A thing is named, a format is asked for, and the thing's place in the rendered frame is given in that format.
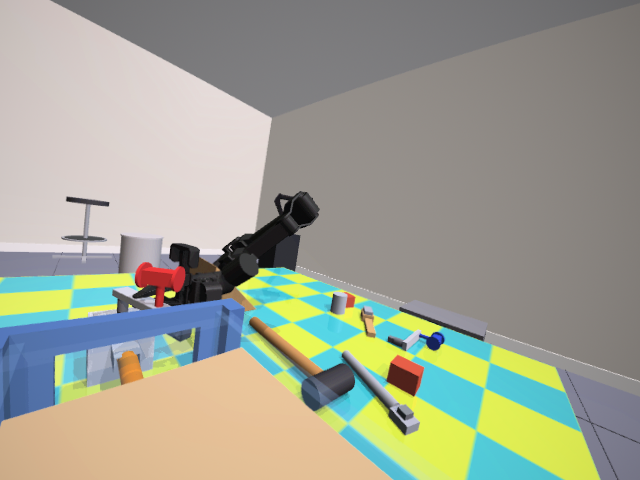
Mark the mallet with wooden handle and black head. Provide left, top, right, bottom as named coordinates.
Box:
left=249, top=316, right=355, bottom=396

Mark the red box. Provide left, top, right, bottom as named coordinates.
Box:
left=342, top=292, right=356, bottom=308
left=386, top=354, right=425, bottom=397

